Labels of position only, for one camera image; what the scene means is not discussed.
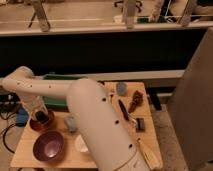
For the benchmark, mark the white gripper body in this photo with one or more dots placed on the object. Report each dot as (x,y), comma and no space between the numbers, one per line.
(33,104)

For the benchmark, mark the black eraser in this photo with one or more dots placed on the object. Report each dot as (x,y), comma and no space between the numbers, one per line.
(41,117)

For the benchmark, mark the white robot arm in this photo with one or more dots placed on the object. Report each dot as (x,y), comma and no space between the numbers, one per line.
(108,141)

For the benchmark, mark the blue box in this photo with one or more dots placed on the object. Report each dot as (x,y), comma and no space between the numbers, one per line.
(21,117)

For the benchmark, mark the green plastic tray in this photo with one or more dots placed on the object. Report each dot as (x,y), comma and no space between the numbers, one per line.
(52,103)

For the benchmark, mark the red-orange bowl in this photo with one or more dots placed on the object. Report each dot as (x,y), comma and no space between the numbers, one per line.
(37,126)

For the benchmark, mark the grey-blue cloth piece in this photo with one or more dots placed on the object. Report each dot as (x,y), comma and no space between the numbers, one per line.
(70,123)

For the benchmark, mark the purple bowl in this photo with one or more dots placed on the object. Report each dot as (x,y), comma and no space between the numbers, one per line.
(48,146)

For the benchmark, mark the light blue cup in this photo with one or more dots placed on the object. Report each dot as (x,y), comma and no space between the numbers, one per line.
(121,88)

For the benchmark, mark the black knife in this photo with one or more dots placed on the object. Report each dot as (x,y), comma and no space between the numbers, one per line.
(123,109)

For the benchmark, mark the brown pine cone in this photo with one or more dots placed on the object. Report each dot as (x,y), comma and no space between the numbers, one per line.
(136,101)

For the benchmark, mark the wooden brush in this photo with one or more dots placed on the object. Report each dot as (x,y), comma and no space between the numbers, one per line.
(149,156)

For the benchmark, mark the grey cabinet panel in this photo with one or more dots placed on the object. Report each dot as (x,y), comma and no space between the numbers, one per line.
(191,106)

